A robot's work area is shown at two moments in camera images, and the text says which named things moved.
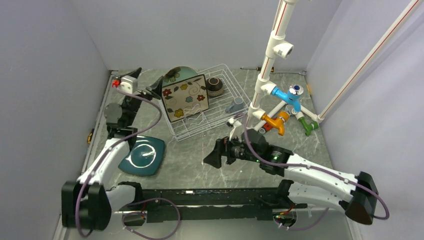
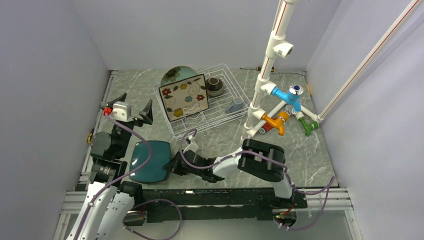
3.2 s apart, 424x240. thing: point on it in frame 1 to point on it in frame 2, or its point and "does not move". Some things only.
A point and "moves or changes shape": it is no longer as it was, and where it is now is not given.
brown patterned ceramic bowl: [214, 86] does not move
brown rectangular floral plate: [185, 97] does not move
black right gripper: [220, 149] to [173, 166]
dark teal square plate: [145, 156] moves or changes shape
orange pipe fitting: [277, 122] does not move
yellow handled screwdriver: [258, 68] does not move
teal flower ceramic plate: [176, 74] does not move
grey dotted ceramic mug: [237, 104] does not move
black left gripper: [155, 90] to [146, 114]
